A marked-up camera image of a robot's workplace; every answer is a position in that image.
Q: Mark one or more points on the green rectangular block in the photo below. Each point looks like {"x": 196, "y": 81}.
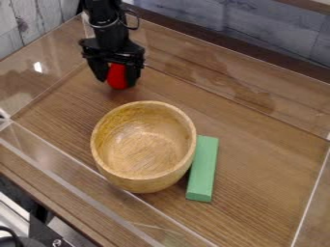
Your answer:
{"x": 202, "y": 172}

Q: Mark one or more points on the clear acrylic enclosure wall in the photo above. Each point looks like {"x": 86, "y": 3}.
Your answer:
{"x": 268, "y": 112}

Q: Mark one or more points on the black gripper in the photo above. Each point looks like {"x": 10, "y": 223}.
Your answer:
{"x": 130, "y": 55}

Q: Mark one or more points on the red plush fruit green leaf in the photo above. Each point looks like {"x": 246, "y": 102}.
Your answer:
{"x": 117, "y": 77}

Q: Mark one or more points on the wooden bowl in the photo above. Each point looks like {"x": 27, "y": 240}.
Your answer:
{"x": 144, "y": 145}

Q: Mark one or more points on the black metal stand with cable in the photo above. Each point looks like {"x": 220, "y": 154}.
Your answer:
{"x": 27, "y": 232}

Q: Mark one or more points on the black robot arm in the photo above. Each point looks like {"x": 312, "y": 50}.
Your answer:
{"x": 108, "y": 19}

